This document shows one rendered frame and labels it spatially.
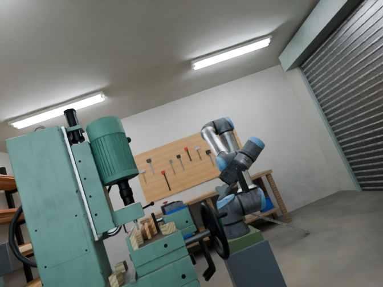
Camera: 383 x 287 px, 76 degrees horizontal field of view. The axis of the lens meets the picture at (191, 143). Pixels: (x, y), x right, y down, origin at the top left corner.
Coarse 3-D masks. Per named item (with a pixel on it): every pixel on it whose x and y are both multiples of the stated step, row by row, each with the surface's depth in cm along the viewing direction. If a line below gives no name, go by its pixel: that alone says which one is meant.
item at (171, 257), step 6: (174, 252) 98; (180, 252) 99; (186, 252) 99; (162, 258) 97; (168, 258) 97; (174, 258) 98; (180, 258) 98; (144, 264) 95; (150, 264) 96; (156, 264) 96; (162, 264) 96; (138, 270) 94; (144, 270) 95; (150, 270) 95; (138, 276) 94
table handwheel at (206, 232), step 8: (200, 208) 130; (208, 208) 116; (208, 216) 124; (216, 216) 112; (208, 224) 135; (216, 224) 110; (200, 232) 120; (208, 232) 120; (216, 232) 119; (224, 232) 110; (184, 240) 118; (192, 240) 118; (224, 240) 109; (216, 248) 127; (224, 248) 110; (224, 256) 114
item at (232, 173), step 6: (234, 162) 124; (228, 168) 124; (234, 168) 124; (240, 168) 124; (222, 174) 120; (228, 174) 121; (234, 174) 121; (222, 180) 125; (228, 180) 121; (234, 180) 121
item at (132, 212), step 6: (132, 204) 116; (138, 204) 116; (120, 210) 114; (126, 210) 114; (132, 210) 115; (138, 210) 115; (114, 216) 113; (120, 216) 113; (126, 216) 114; (132, 216) 114; (138, 216) 115; (120, 222) 113; (126, 222) 113
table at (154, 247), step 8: (160, 232) 116; (176, 232) 99; (184, 232) 119; (144, 240) 111; (152, 240) 102; (160, 240) 97; (168, 240) 97; (176, 240) 98; (144, 248) 95; (152, 248) 96; (160, 248) 96; (168, 248) 97; (176, 248) 97; (136, 256) 94; (144, 256) 95; (152, 256) 95; (160, 256) 96; (136, 264) 93
